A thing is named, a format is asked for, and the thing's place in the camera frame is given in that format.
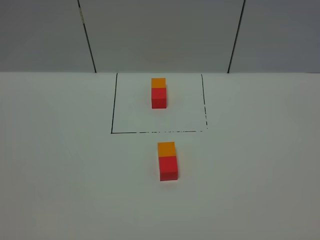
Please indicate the red template cube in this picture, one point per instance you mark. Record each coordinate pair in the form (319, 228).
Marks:
(158, 98)

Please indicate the orange template cube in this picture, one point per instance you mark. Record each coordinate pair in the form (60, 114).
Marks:
(158, 83)

